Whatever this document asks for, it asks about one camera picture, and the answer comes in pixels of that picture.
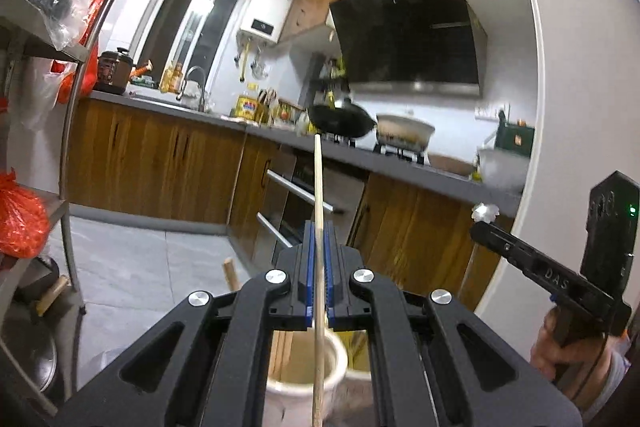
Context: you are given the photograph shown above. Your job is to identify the silver spoon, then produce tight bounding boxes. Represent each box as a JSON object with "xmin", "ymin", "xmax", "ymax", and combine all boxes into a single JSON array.
[{"xmin": 456, "ymin": 200, "xmax": 501, "ymax": 308}]

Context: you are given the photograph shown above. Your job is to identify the wooden kitchen cabinets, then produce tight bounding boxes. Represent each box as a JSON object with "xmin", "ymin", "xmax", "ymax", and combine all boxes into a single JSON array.
[{"xmin": 65, "ymin": 93, "xmax": 520, "ymax": 308}]

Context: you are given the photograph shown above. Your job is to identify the kitchen faucet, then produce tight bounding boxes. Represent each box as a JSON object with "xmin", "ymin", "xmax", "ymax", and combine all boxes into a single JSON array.
[{"xmin": 176, "ymin": 66, "xmax": 207, "ymax": 113}]

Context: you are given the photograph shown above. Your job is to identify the person's right hand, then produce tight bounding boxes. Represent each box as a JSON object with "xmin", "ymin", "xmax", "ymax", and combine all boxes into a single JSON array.
[{"xmin": 530, "ymin": 308, "xmax": 612, "ymax": 385}]

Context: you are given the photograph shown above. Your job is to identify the large white ceramic jar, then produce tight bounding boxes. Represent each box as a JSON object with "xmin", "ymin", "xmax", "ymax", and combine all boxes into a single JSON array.
[{"xmin": 262, "ymin": 329, "xmax": 348, "ymax": 426}]

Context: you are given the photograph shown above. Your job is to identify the small white ceramic jar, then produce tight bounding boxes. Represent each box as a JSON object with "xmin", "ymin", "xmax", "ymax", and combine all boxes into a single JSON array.
[{"xmin": 332, "ymin": 331, "xmax": 375, "ymax": 426}]

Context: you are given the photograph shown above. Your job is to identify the round metal pot lid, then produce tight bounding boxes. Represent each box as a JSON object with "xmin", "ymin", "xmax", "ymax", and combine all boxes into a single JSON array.
[{"xmin": 1, "ymin": 306, "xmax": 58, "ymax": 393}]

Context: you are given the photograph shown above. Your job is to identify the red plastic bag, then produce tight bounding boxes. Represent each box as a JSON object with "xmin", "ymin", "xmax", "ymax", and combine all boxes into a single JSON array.
[{"xmin": 0, "ymin": 170, "xmax": 50, "ymax": 259}]

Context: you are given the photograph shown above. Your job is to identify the white cooking pot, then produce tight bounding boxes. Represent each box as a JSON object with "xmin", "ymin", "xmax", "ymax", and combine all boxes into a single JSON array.
[{"xmin": 376, "ymin": 114, "xmax": 435, "ymax": 153}]

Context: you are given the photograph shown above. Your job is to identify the black wok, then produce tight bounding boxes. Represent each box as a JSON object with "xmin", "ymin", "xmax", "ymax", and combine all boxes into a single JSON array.
[{"xmin": 308, "ymin": 98, "xmax": 376, "ymax": 140}]

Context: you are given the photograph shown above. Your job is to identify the yellow oil bottle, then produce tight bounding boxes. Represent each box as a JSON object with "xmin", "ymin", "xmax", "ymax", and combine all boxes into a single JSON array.
[{"xmin": 233, "ymin": 95, "xmax": 259, "ymax": 121}]

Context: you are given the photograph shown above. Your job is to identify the black range hood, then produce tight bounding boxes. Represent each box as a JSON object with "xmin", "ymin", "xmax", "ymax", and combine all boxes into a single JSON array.
[{"xmin": 330, "ymin": 0, "xmax": 487, "ymax": 98}]

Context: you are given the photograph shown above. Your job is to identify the dark electric rice cooker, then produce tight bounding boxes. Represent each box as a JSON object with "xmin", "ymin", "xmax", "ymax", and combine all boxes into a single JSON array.
[{"xmin": 94, "ymin": 48, "xmax": 134, "ymax": 95}]

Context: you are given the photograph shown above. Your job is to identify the white water heater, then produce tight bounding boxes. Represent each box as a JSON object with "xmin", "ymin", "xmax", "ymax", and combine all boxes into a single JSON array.
[{"xmin": 239, "ymin": 0, "xmax": 293, "ymax": 46}]

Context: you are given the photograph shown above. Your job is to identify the metal storage shelf rack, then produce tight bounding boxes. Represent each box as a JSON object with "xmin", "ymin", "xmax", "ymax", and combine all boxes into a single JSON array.
[{"xmin": 1, "ymin": 0, "xmax": 114, "ymax": 418}]

